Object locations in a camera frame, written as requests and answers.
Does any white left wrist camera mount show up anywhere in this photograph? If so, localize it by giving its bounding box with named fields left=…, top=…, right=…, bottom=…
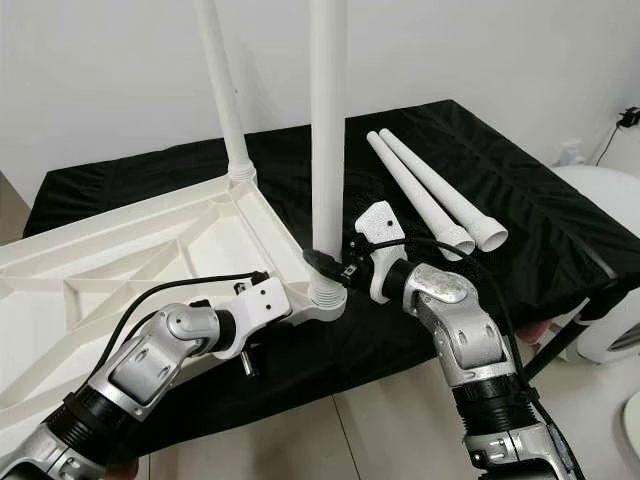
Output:
left=230, top=278, right=293, bottom=349

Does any white plastic table top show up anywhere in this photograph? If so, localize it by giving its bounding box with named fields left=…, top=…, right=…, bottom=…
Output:
left=0, top=175, right=351, bottom=471

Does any pink stool seat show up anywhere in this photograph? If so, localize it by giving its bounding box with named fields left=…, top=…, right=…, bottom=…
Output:
left=520, top=320, right=561, bottom=346

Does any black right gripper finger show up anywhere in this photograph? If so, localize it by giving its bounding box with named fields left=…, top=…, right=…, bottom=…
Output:
left=305, top=248, right=346, bottom=281

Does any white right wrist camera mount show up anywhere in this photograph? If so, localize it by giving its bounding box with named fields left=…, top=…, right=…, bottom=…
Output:
left=360, top=200, right=408, bottom=303

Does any white plastic floor object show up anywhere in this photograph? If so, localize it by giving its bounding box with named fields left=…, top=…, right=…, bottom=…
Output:
left=555, top=165, right=640, bottom=366

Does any white plastic table leg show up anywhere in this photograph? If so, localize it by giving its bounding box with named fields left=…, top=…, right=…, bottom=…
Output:
left=378, top=128, right=509, bottom=253
left=305, top=0, right=351, bottom=306
left=195, top=0, right=256, bottom=186
left=365, top=132, right=476, bottom=261

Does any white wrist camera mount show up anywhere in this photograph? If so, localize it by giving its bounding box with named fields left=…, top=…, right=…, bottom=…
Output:
left=230, top=278, right=293, bottom=349
left=360, top=200, right=408, bottom=303

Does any white round flat floor disc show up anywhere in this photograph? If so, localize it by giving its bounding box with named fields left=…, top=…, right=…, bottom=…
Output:
left=622, top=390, right=640, bottom=471

